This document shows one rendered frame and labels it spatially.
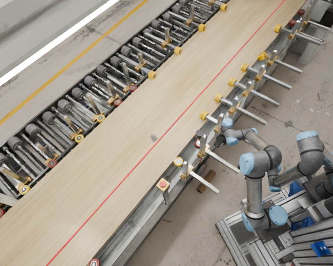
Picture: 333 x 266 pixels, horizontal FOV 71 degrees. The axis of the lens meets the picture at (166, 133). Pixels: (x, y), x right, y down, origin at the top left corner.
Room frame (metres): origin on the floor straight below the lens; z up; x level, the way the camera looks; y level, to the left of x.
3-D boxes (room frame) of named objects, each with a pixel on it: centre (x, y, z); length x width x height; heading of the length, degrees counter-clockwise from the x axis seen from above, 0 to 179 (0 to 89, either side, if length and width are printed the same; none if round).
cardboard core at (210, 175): (0.82, -0.40, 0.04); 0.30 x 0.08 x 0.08; 135
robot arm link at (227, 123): (0.84, -0.45, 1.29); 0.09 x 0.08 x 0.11; 3
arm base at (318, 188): (0.34, -1.09, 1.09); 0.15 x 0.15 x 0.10
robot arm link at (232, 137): (0.74, -0.47, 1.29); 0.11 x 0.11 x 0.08; 3
